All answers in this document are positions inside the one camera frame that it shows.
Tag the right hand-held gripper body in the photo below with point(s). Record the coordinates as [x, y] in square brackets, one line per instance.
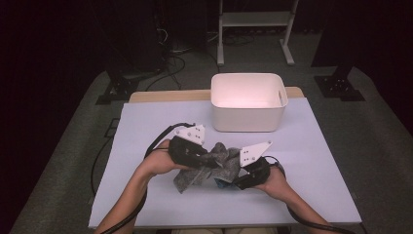
[256, 165]

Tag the person's left hand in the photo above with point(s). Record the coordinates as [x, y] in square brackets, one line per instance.
[159, 161]

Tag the black stand base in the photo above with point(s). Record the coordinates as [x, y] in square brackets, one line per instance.
[339, 87]
[118, 87]

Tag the white plastic bin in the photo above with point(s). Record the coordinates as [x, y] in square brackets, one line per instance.
[246, 120]

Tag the white metal stand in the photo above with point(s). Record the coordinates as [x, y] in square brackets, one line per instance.
[255, 19]

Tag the person's right hand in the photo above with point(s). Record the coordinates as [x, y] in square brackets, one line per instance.
[276, 182]

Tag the white table mat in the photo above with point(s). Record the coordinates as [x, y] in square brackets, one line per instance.
[156, 120]

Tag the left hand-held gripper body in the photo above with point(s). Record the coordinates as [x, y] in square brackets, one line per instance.
[183, 151]

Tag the blue toy car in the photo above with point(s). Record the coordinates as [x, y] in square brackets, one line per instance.
[224, 184]

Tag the wooden table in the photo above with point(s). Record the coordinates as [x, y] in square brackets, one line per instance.
[168, 96]

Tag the grey fuzzy cloth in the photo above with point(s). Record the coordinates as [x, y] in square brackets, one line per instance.
[227, 159]

